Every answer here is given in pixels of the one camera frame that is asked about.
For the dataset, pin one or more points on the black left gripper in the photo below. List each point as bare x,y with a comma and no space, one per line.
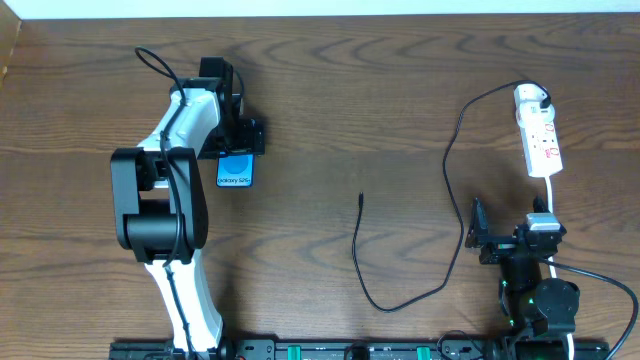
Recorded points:
248,138

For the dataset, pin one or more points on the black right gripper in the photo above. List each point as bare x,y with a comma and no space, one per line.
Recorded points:
503,243

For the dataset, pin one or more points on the blue Galaxy smartphone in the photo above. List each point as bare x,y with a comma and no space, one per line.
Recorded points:
235,171

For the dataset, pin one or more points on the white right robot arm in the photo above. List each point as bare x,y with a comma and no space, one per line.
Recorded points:
542,309

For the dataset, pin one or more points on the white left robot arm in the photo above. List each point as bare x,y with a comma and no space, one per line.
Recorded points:
160,208

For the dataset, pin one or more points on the white USB charger plug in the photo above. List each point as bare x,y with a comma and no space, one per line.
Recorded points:
532,105

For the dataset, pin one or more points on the white power strip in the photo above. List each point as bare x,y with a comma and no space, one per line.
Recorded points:
541,149

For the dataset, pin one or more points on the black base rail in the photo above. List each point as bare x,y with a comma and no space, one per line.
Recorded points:
266,349

